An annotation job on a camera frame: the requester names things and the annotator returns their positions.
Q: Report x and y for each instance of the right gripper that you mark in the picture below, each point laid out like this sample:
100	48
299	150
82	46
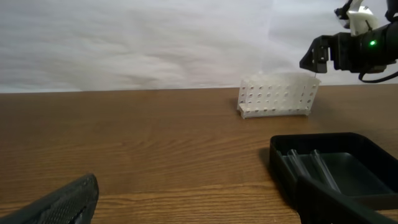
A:
342	53

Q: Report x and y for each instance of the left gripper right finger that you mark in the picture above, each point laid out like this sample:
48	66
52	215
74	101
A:
329	208

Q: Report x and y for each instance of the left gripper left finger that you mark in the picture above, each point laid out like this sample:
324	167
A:
62	205

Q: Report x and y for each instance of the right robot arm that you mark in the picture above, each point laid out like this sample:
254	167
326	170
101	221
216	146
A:
382	46

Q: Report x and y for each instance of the white test tube rack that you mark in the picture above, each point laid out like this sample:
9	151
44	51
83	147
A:
276	96

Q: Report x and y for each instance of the black tray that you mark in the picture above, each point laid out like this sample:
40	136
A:
280	174

